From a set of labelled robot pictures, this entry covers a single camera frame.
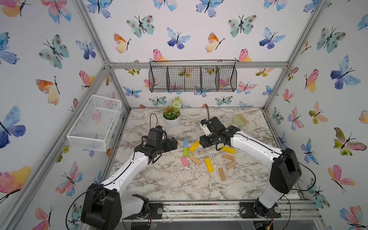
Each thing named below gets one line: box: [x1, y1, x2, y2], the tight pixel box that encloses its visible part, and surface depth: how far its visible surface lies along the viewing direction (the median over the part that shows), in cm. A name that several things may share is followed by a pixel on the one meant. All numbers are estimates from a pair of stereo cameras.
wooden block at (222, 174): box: [218, 167, 227, 182], surface depth 88 cm
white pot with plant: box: [162, 96, 183, 127], surface depth 103 cm
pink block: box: [180, 156, 189, 167], surface depth 93 cm
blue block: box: [184, 139, 189, 149], surface depth 103 cm
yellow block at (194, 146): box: [188, 140, 200, 153], surface depth 98 cm
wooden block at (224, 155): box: [222, 153, 236, 161], surface depth 95 cm
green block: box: [183, 147, 189, 157], surface depth 97 cm
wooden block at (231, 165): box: [225, 160, 238, 171], surface depth 91 cm
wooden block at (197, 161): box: [188, 154, 203, 166], surface depth 93 cm
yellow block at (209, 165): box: [204, 157, 215, 173], surface depth 91 cm
